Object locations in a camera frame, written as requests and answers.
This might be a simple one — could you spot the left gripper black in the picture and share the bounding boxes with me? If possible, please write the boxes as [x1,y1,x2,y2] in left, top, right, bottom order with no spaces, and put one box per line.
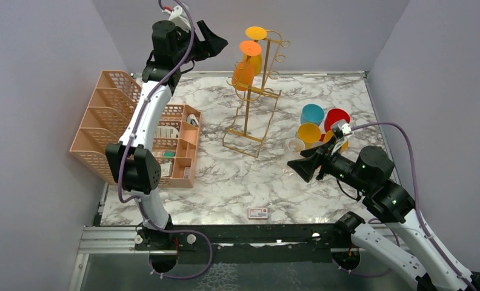
[171,19,226,66]

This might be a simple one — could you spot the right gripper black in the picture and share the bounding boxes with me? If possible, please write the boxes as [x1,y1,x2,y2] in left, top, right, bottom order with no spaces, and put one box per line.
[287,135,371,193]

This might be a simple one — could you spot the yellow wine glass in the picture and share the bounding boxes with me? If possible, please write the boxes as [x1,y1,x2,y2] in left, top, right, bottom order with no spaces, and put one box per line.
[296,122,322,149]
[322,130,348,153]
[245,25,268,76]

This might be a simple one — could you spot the orange wine glass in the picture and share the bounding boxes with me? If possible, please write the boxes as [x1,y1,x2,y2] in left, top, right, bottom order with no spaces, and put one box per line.
[231,41,262,91]

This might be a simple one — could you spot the blue wine glass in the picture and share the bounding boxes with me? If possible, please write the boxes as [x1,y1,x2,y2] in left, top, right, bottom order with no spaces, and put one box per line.
[300,104,325,126]

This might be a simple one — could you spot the red wine glass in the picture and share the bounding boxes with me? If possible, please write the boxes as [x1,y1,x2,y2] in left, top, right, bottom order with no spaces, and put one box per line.
[324,108,350,132]

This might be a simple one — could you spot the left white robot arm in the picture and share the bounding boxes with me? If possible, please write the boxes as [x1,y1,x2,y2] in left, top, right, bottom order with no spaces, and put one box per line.
[105,20,228,249]

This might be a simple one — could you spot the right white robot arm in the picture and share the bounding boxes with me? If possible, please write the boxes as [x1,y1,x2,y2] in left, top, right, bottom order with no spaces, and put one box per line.
[287,144,480,290]

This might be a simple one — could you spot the gold wine glass rack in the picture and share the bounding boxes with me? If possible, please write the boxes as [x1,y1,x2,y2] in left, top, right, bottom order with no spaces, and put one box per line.
[222,26,291,158]

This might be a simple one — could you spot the small red white card box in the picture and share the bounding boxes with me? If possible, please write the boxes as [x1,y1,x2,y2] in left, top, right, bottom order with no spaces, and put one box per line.
[247,208,268,219]

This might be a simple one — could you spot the peach plastic file organizer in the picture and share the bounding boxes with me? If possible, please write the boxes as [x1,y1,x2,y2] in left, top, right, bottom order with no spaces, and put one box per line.
[70,70,201,188]

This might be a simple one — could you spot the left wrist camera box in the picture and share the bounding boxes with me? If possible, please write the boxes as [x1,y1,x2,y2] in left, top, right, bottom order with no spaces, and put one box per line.
[162,5,191,32]

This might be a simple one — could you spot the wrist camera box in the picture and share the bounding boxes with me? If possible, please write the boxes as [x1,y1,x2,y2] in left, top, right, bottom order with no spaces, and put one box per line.
[162,5,191,32]
[331,120,353,153]

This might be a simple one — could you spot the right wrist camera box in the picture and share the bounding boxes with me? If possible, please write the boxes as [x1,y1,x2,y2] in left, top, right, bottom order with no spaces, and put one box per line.
[331,120,353,153]

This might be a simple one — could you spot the black mounting rail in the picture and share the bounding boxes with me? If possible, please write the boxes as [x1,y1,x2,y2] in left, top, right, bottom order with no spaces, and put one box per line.
[134,223,354,264]

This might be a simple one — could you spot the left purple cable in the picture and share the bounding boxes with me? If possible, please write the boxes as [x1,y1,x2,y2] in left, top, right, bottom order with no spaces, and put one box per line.
[117,0,215,281]

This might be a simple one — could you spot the purple cable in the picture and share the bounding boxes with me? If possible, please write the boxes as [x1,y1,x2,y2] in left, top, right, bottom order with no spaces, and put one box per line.
[117,0,215,281]
[330,122,478,291]

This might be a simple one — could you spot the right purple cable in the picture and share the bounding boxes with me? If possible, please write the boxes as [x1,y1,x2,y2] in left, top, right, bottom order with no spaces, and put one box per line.
[330,122,478,291]

